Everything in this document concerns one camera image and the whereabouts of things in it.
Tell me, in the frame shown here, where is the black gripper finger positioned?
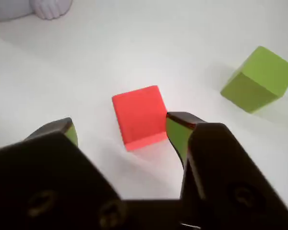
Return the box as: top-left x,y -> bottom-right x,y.
166,111 -> 288,230
0,117 -> 135,230

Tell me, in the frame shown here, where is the green cube block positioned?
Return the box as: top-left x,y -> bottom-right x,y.
220,46 -> 288,115

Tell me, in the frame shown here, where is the red cube block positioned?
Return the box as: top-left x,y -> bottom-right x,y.
111,85 -> 168,152

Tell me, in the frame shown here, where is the teal whale-shaped bin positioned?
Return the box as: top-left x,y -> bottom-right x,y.
0,0 -> 74,23

